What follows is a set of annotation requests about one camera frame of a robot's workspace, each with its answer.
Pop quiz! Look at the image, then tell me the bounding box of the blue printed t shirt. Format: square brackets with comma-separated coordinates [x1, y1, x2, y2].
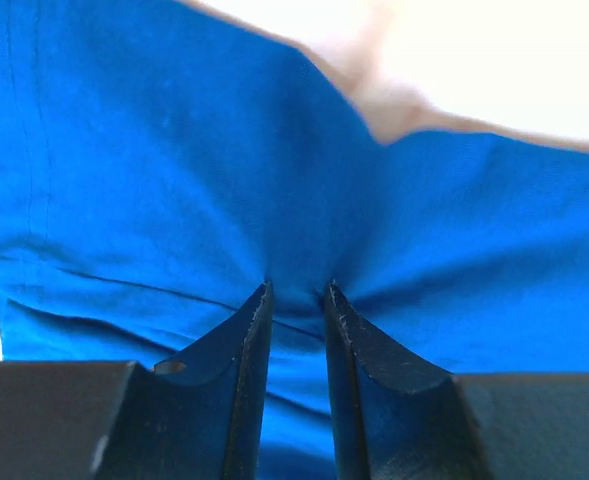
[0, 1, 589, 479]

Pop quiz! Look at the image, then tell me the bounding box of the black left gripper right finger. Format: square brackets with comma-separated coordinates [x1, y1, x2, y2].
[325, 284, 589, 479]

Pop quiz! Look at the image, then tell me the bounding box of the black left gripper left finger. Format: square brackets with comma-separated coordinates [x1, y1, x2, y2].
[0, 284, 273, 479]

